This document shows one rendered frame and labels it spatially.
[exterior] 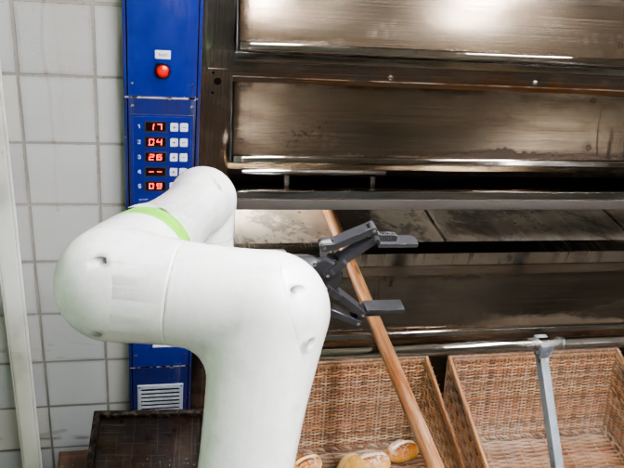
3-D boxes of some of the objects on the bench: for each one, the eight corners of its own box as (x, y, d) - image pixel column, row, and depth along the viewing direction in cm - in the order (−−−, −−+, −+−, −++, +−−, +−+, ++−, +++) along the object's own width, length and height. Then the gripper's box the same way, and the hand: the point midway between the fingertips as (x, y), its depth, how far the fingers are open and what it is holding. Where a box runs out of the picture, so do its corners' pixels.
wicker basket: (227, 437, 217) (232, 362, 203) (412, 422, 230) (429, 351, 216) (252, 591, 176) (260, 512, 163) (474, 562, 190) (500, 486, 176)
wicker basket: (426, 422, 230) (444, 352, 217) (592, 411, 243) (619, 344, 229) (487, 564, 190) (514, 487, 176) (683, 541, 202) (723, 469, 188)
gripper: (290, 201, 124) (414, 201, 129) (278, 322, 137) (391, 318, 141) (298, 223, 118) (428, 223, 122) (284, 348, 130) (403, 344, 135)
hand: (402, 274), depth 132 cm, fingers open, 13 cm apart
